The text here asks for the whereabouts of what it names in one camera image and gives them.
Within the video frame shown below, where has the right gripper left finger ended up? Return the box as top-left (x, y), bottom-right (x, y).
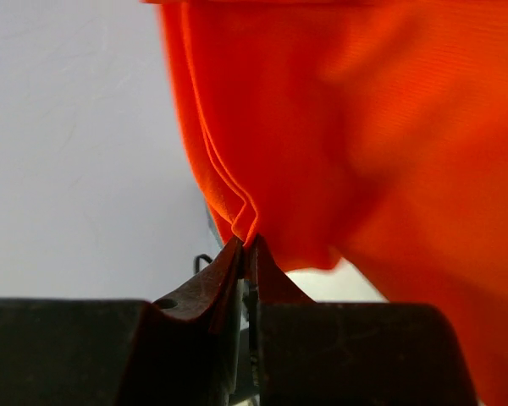
top-left (0, 239), bottom-right (243, 405)

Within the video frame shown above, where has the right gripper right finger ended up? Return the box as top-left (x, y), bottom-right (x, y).
top-left (247, 238), bottom-right (478, 405)

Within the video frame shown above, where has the orange t shirt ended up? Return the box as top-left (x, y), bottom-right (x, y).
top-left (155, 1), bottom-right (508, 405)

